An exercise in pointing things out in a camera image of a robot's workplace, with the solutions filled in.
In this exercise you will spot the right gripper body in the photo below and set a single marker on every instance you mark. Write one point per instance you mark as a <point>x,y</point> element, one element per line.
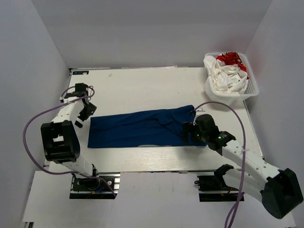
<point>202,136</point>

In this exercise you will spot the blue t shirt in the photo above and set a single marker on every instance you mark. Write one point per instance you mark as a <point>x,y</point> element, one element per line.
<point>161,127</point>

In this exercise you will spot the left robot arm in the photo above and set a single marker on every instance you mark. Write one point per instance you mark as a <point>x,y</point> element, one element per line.
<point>60,141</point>

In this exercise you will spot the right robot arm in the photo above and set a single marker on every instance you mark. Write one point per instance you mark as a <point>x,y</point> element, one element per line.
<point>278,190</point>

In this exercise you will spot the blue table label sticker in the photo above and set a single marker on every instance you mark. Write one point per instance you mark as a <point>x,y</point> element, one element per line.
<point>80,72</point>

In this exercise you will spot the white plastic basket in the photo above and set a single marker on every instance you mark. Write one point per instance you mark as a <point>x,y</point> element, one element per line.
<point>249,78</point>

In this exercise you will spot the red printed white t shirt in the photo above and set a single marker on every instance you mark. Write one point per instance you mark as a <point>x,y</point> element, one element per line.
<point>231,64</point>

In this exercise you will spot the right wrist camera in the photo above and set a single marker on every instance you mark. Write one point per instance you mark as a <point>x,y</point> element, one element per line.
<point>199,110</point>

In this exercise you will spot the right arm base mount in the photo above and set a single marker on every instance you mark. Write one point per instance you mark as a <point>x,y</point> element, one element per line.
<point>210,191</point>

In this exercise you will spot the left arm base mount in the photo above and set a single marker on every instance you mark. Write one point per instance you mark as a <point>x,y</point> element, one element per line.
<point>83,188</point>

